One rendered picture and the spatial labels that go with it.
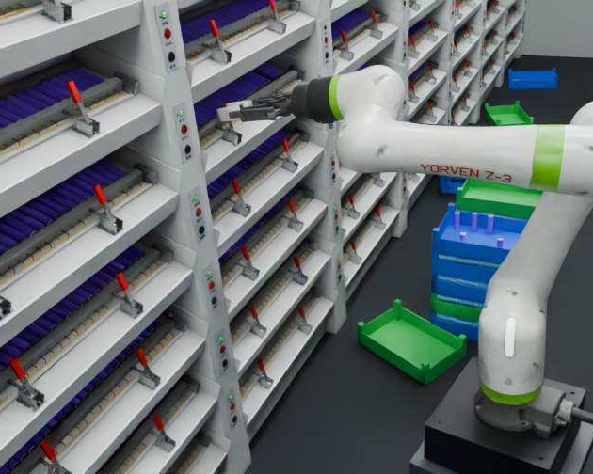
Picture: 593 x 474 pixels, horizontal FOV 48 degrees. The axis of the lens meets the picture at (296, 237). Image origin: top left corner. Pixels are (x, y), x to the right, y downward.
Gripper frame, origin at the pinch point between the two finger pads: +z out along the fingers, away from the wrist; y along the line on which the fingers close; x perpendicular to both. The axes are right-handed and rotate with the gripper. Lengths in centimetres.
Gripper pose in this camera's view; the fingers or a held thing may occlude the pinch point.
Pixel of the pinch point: (234, 111)
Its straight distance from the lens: 153.6
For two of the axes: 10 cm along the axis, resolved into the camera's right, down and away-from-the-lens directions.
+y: 4.4, -4.8, 7.6
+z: -8.7, 0.1, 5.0
